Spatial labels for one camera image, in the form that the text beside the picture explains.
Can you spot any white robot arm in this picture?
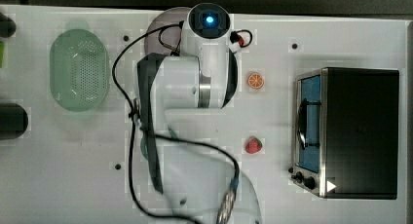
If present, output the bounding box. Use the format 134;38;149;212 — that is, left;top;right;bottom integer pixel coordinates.
135;3;263;224

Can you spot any dark object top left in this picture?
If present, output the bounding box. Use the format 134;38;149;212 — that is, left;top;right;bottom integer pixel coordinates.
0;14;17;38

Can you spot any green perforated colander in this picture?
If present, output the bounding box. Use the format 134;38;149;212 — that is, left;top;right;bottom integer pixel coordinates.
49;20;109;112

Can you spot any silver toaster oven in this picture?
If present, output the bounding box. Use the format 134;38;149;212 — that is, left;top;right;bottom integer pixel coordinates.
288;67;399;200

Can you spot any pale purple plate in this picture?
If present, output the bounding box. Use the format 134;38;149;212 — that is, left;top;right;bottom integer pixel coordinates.
144;7;190;56

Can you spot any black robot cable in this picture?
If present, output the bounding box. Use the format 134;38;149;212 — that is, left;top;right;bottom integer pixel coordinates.
111;20;242;224

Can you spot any black round pot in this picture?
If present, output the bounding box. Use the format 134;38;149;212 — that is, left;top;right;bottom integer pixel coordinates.
0;103;28;140

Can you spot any small red tomato toy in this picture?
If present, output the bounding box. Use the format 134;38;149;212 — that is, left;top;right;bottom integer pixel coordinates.
238;35;244;47

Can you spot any orange slice toy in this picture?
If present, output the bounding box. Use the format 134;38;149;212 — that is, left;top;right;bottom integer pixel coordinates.
247;72;264;90

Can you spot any red strawberry toy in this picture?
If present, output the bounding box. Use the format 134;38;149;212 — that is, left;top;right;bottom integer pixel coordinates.
244;136;263;154

